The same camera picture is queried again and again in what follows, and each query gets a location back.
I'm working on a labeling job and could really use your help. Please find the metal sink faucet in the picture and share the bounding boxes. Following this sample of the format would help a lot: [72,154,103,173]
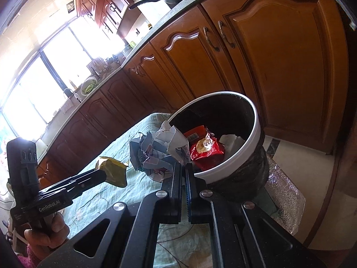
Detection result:
[64,88,82,103]

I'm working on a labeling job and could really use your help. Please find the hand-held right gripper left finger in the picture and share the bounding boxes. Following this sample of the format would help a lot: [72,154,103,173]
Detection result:
[37,163,184,268]

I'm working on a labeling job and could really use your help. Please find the red snack packet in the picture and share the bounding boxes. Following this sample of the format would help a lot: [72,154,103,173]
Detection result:
[190,132,225,171]

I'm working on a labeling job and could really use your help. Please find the white paper sheet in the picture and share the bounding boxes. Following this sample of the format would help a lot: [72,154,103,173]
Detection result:
[219,134,246,149]

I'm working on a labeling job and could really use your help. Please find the person's left hand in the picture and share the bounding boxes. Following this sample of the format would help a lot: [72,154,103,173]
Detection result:
[25,213,70,260]

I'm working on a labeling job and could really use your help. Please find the textured glass panel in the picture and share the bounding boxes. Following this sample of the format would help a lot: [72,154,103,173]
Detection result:
[264,155,306,235]

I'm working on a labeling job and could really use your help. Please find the wooden range hood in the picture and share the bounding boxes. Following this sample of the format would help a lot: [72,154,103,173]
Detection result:
[116,6,148,40]

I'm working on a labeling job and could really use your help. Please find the dark kitchenware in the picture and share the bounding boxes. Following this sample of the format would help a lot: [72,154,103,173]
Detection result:
[107,54,125,66]

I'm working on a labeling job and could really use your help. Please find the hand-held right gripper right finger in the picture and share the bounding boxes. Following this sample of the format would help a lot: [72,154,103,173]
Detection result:
[185,163,326,268]

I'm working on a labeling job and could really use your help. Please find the kitchen window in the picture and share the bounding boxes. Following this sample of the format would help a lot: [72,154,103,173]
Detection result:
[0,17,123,146]

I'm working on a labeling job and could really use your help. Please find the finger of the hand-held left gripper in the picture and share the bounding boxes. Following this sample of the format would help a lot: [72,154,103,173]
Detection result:
[42,170,108,191]
[64,177,108,199]

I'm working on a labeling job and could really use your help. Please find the blue printed paper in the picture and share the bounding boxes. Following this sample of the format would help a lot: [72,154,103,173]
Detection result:
[129,121,191,183]

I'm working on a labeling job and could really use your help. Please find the person's left forearm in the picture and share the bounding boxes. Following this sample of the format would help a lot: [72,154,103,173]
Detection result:
[17,244,42,268]

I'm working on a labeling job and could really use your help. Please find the bowl of green vegetables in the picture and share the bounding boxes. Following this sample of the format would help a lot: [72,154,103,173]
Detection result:
[80,77,98,95]

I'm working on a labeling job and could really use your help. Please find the wooden wall cabinets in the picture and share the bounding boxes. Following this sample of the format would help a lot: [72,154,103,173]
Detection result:
[75,0,134,34]

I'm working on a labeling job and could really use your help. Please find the green printed tablecloth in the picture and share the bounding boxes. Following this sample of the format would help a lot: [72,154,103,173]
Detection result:
[60,113,215,268]

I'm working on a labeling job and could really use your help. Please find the orange snack packet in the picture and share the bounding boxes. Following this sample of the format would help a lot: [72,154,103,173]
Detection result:
[183,126,208,143]

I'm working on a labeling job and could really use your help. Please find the row of wooden cabinet doors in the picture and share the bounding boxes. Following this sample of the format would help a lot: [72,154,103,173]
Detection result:
[36,0,349,179]

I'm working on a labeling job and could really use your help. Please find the yellow green packet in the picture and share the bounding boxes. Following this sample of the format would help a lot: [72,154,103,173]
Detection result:
[95,156,128,188]

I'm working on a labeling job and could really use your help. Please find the dish rack with utensils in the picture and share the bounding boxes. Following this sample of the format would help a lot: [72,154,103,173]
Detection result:
[86,57,108,77]

